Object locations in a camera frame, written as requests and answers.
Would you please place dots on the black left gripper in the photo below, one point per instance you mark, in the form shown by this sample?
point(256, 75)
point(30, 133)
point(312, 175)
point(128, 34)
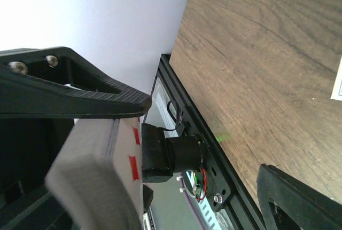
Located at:
point(28, 149)

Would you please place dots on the blue backed card deck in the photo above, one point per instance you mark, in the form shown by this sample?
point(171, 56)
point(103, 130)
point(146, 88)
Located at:
point(97, 175)

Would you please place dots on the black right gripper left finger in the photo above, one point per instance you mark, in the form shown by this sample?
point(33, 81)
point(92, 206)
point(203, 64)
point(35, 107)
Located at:
point(59, 83)

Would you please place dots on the black mounting rail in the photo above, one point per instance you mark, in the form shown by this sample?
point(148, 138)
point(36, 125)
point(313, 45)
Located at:
point(225, 189)

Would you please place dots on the blue backed playing card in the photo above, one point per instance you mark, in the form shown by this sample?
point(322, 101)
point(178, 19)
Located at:
point(337, 87)

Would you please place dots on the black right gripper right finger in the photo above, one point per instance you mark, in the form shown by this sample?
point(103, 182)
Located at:
point(287, 203)

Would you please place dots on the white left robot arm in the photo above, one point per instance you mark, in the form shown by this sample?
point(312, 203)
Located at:
point(161, 156)

